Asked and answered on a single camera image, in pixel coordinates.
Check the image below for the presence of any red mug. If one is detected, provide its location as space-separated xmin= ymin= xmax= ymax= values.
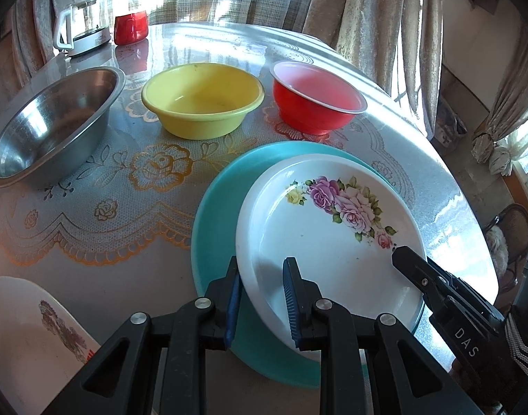
xmin=114 ymin=12 xmax=149 ymax=46

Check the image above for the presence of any grey plastic bag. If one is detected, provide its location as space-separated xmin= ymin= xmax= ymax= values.
xmin=433 ymin=94 xmax=469 ymax=144

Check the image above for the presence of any stainless steel bowl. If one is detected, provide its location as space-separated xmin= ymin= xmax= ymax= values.
xmin=0 ymin=66 xmax=126 ymax=188

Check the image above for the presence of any teal plate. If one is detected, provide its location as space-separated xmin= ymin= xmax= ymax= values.
xmin=190 ymin=141 xmax=425 ymax=389

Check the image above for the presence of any glass electric kettle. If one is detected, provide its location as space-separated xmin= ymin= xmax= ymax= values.
xmin=52 ymin=0 xmax=113 ymax=58

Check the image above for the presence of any tied-back grey curtain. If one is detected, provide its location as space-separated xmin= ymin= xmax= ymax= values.
xmin=471 ymin=21 xmax=528 ymax=178

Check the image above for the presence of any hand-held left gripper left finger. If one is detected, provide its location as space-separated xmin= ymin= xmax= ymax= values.
xmin=43 ymin=256 xmax=244 ymax=415

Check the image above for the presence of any red plastic bowl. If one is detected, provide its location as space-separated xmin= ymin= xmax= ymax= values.
xmin=270 ymin=61 xmax=368 ymax=136

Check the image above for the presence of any yellow plastic bowl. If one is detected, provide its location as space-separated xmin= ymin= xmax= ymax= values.
xmin=142 ymin=63 xmax=265 ymax=140

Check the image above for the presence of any white bowl with red print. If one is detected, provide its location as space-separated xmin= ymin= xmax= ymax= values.
xmin=0 ymin=276 xmax=101 ymax=415

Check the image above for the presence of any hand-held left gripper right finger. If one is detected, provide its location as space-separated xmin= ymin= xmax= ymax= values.
xmin=282 ymin=257 xmax=485 ymax=415

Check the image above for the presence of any floral plastic tablecloth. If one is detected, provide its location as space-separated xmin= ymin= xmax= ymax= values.
xmin=0 ymin=21 xmax=502 ymax=415

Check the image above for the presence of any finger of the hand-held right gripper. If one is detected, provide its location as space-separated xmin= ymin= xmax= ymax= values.
xmin=426 ymin=258 xmax=506 ymax=326
xmin=391 ymin=246 xmax=454 ymax=314

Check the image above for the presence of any white plate with rose print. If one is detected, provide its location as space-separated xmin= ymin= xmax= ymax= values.
xmin=236 ymin=153 xmax=427 ymax=361

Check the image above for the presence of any dark bentwood chair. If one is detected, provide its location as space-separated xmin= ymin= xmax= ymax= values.
xmin=484 ymin=203 xmax=528 ymax=288

